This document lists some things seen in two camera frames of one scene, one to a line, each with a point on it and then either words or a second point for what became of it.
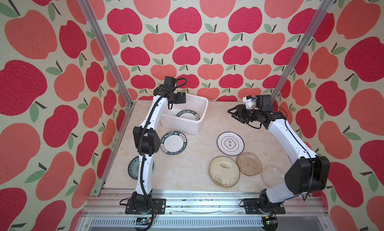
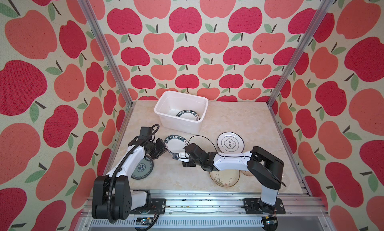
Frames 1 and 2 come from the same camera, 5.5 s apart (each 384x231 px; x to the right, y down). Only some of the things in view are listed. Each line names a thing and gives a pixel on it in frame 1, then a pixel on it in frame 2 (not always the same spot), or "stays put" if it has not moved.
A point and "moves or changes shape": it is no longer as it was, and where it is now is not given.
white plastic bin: [186, 117] stays put
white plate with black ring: [230, 143] stays put
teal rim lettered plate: [173, 143] moves or changes shape
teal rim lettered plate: [189, 114] stays put
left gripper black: [179, 100] → [161, 146]
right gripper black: [241, 108] → [186, 164]
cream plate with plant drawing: [224, 171] stays put
